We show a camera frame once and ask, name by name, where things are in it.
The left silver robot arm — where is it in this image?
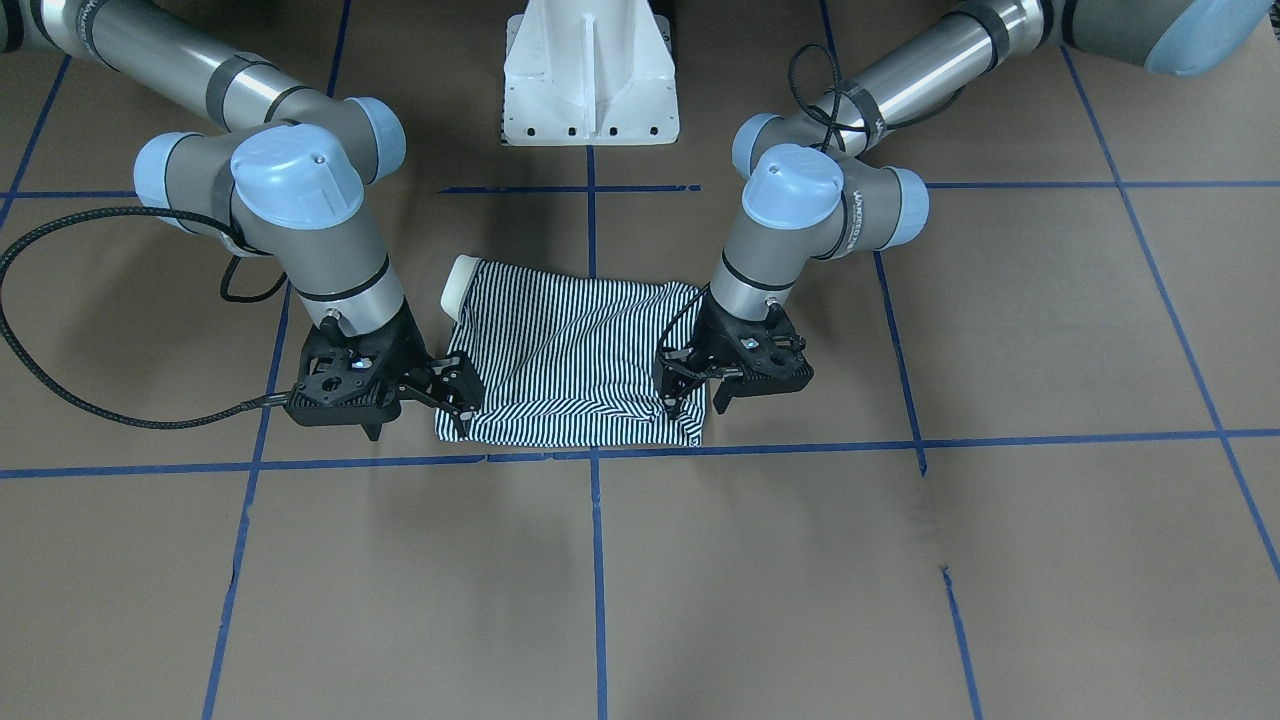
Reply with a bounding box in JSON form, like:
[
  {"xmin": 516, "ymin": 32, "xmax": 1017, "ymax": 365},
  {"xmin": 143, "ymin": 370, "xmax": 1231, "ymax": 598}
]
[{"xmin": 653, "ymin": 1, "xmax": 1268, "ymax": 418}]

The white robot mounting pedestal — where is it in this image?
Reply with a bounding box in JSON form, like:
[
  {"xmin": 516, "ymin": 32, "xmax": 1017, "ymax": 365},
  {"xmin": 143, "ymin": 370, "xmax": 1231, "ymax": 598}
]
[{"xmin": 500, "ymin": 1, "xmax": 681, "ymax": 147}]

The striped polo shirt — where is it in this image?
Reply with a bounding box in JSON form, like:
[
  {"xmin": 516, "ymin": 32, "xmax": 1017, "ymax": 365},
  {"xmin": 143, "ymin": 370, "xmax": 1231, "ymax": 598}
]
[{"xmin": 435, "ymin": 255, "xmax": 707, "ymax": 448}]

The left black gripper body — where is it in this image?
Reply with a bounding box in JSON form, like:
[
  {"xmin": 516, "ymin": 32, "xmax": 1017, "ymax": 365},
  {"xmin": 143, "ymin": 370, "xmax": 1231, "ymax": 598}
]
[{"xmin": 655, "ymin": 295, "xmax": 814, "ymax": 396}]

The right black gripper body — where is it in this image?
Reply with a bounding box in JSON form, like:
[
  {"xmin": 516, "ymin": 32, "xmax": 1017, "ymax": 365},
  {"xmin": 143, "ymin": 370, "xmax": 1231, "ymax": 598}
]
[{"xmin": 283, "ymin": 306, "xmax": 485, "ymax": 427}]

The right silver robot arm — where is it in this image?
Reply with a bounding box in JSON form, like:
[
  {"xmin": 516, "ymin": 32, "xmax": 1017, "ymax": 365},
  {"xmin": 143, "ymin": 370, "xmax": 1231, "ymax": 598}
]
[{"xmin": 3, "ymin": 1, "xmax": 484, "ymax": 439}]

